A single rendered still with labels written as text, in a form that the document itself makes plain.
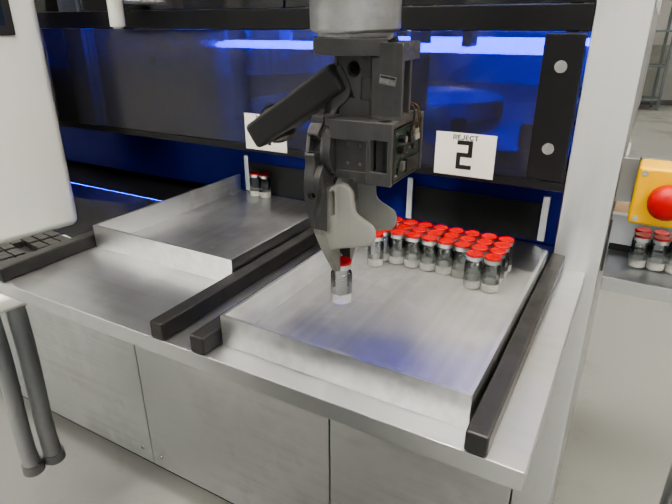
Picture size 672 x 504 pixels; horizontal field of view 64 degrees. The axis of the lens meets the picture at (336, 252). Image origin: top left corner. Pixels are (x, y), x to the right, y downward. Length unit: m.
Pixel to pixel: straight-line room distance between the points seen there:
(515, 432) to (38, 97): 1.00
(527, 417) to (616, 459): 1.40
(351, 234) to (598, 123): 0.37
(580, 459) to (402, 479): 0.85
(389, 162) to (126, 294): 0.40
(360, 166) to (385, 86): 0.07
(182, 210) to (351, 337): 0.50
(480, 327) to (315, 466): 0.69
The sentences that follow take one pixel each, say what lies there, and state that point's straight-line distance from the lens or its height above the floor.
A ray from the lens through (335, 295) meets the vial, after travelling 0.54.
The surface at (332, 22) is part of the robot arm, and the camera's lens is 0.45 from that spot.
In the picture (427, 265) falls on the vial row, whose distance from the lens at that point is 0.72.
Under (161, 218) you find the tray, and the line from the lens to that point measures 0.95.
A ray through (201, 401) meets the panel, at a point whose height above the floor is 0.38.
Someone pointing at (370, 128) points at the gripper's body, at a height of 1.11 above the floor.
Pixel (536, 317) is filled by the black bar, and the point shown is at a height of 0.90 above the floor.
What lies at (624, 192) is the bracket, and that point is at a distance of 0.82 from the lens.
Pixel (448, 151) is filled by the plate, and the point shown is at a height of 1.02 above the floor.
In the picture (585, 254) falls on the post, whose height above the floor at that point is 0.91.
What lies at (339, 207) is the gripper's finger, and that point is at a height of 1.04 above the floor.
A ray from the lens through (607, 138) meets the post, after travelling 0.74.
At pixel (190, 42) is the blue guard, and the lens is 1.01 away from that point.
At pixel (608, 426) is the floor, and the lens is 2.01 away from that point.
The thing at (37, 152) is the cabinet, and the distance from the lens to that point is 1.19.
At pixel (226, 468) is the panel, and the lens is 1.42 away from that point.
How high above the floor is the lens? 1.19
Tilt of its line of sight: 23 degrees down
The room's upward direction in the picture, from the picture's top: straight up
